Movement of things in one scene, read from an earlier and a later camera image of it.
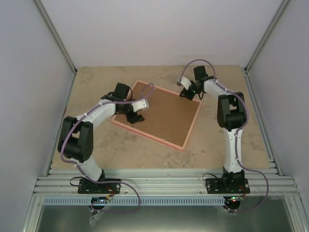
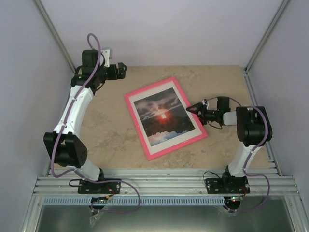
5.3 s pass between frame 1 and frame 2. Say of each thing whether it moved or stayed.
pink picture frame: moved
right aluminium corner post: stayed
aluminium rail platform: stayed
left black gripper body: moved
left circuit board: stayed
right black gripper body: moved
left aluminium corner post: stayed
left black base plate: stayed
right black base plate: stayed
